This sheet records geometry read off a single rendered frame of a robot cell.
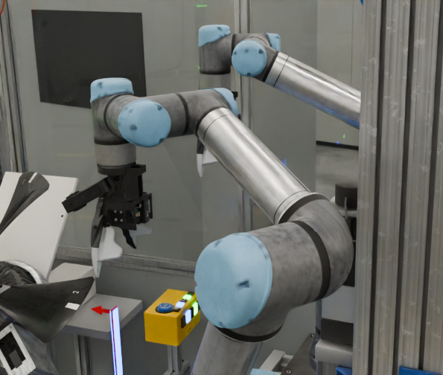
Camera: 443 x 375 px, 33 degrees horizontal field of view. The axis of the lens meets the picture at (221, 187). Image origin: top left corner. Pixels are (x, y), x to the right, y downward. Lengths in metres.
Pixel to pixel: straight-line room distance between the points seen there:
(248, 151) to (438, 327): 0.46
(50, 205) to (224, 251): 1.38
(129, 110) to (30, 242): 1.11
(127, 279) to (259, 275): 1.73
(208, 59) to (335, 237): 0.84
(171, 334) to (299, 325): 0.57
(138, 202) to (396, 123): 0.48
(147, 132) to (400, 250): 0.48
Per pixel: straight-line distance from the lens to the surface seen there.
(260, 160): 1.16
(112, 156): 1.33
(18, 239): 2.30
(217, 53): 1.76
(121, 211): 1.37
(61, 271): 2.62
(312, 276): 0.99
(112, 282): 2.69
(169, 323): 2.03
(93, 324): 2.49
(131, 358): 2.80
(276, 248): 0.96
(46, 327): 1.83
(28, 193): 2.00
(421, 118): 1.24
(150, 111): 1.21
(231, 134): 1.21
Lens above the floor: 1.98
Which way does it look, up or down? 17 degrees down
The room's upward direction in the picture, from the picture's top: 2 degrees counter-clockwise
